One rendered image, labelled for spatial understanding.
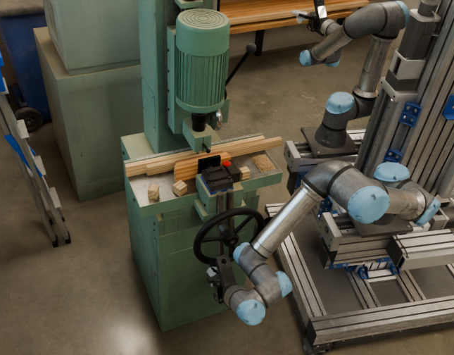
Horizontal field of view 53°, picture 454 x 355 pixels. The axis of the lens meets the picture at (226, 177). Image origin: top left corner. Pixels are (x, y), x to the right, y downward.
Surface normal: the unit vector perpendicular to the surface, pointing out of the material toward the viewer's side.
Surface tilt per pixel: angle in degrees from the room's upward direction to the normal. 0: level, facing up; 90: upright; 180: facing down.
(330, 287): 0
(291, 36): 90
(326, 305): 0
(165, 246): 90
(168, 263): 90
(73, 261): 0
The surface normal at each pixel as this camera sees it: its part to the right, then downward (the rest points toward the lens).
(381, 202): 0.43, 0.59
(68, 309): 0.07, -0.75
